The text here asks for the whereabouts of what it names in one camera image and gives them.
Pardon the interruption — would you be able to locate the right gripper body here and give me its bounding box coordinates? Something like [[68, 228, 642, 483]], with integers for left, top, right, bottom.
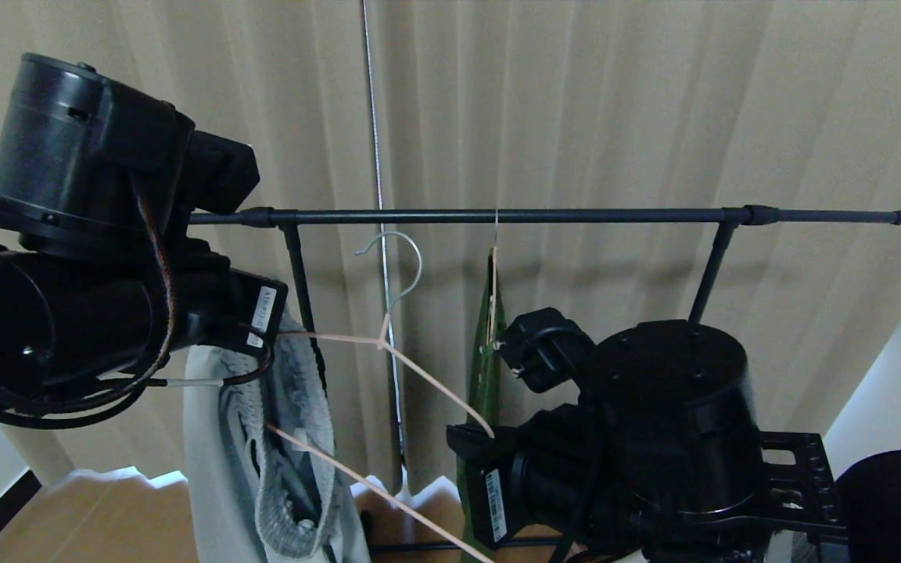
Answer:
[[447, 405, 617, 550]]

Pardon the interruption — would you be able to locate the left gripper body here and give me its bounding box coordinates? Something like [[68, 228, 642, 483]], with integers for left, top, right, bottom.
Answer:
[[0, 237, 289, 409]]

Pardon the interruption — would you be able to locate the green sleeveless shirt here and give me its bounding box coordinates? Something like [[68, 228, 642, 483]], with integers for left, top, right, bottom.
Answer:
[[454, 249, 508, 563]]

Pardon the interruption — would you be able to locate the pink clothes hanger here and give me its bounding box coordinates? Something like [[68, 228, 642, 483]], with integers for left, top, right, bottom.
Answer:
[[267, 231, 498, 563], [486, 210, 501, 350]]

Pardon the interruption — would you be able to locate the pale grey garment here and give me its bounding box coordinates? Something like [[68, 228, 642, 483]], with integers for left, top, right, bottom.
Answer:
[[183, 313, 373, 563]]

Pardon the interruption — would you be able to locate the black clothes rack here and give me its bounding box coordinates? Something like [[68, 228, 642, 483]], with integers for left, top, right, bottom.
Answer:
[[188, 205, 901, 553]]

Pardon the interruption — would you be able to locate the beige curtain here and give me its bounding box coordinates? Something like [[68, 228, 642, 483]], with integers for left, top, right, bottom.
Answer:
[[0, 0, 901, 501]]

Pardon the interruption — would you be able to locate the black cable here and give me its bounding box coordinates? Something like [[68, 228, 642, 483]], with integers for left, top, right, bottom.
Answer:
[[0, 195, 179, 429]]

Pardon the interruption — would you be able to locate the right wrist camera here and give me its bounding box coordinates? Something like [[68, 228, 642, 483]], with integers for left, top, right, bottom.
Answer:
[[495, 307, 597, 395]]

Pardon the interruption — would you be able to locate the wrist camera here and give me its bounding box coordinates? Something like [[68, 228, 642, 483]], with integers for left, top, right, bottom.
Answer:
[[495, 307, 597, 395], [185, 129, 261, 217]]

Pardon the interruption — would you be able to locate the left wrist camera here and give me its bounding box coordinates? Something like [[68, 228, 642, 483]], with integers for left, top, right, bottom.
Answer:
[[185, 129, 261, 217]]

